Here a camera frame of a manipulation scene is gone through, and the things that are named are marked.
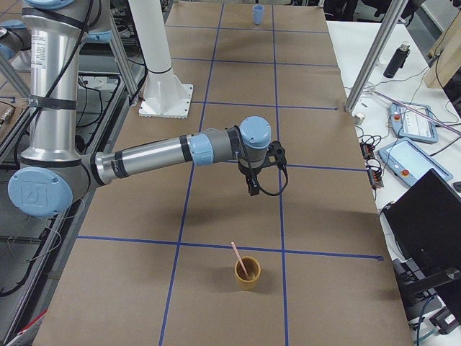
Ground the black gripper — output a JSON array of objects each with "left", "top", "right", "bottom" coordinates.
[{"left": 238, "top": 159, "right": 261, "bottom": 196}]

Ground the light blue plastic cup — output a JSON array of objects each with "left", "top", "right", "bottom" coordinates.
[{"left": 253, "top": 4, "right": 265, "bottom": 25}]

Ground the bamboo wooden cup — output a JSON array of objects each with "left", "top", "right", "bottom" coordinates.
[{"left": 234, "top": 256, "right": 261, "bottom": 290}]

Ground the pink chopstick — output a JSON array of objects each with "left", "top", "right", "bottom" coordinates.
[{"left": 230, "top": 241, "right": 249, "bottom": 278}]

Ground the small metal cylinder weight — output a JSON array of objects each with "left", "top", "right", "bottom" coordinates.
[{"left": 353, "top": 112, "right": 365, "bottom": 125}]

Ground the blue teach pendant near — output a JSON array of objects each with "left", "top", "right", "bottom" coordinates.
[{"left": 378, "top": 138, "right": 453, "bottom": 187}]

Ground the blue teach pendant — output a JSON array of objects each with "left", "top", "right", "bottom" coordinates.
[
  {"left": 378, "top": 138, "right": 453, "bottom": 187},
  {"left": 390, "top": 102, "right": 439, "bottom": 143}
]

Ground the blue teach pendant far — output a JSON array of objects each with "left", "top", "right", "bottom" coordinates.
[{"left": 390, "top": 102, "right": 439, "bottom": 143}]

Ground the black laptop computer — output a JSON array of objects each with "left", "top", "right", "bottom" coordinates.
[{"left": 384, "top": 169, "right": 460, "bottom": 319}]

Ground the black water bottle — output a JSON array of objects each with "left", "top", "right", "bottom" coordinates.
[{"left": 383, "top": 41, "right": 411, "bottom": 79}]

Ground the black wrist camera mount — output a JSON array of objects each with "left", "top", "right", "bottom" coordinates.
[{"left": 264, "top": 141, "right": 287, "bottom": 170}]

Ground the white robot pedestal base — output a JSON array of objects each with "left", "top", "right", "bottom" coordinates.
[{"left": 129, "top": 0, "right": 194, "bottom": 119}]

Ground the aluminium frame post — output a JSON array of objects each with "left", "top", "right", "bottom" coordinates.
[{"left": 344, "top": 0, "right": 408, "bottom": 114}]

